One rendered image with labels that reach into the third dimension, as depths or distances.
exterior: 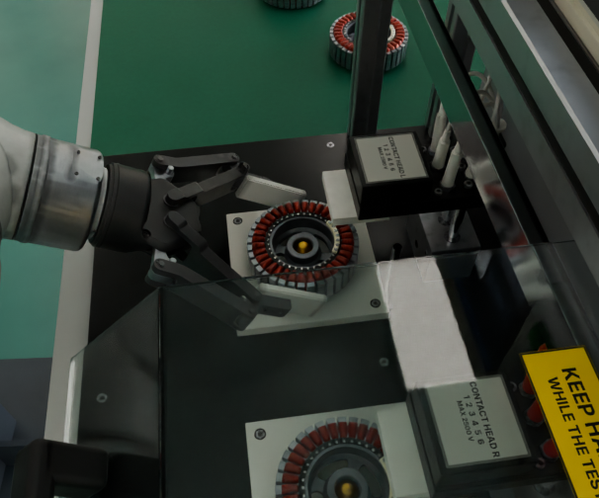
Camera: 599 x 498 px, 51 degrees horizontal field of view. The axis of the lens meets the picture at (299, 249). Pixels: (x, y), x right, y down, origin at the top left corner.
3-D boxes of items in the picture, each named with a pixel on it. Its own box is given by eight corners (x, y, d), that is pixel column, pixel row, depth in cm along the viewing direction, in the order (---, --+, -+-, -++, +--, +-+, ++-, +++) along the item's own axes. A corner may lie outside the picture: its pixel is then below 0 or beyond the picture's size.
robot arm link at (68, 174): (42, 110, 52) (115, 130, 54) (21, 183, 57) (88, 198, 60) (30, 192, 46) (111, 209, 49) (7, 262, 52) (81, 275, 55)
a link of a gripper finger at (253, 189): (235, 198, 66) (234, 192, 66) (294, 212, 69) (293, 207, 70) (247, 179, 64) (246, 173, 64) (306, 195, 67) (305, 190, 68)
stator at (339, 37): (321, 69, 90) (322, 47, 87) (336, 25, 96) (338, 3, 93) (399, 81, 88) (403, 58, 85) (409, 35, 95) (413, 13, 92)
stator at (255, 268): (254, 312, 62) (251, 291, 59) (244, 224, 68) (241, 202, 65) (366, 299, 63) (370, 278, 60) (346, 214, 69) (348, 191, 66)
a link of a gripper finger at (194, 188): (160, 229, 59) (150, 218, 59) (236, 193, 67) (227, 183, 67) (175, 204, 56) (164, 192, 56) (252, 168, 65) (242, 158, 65)
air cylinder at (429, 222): (422, 283, 65) (431, 251, 61) (404, 227, 70) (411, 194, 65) (470, 278, 66) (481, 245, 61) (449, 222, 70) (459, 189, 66)
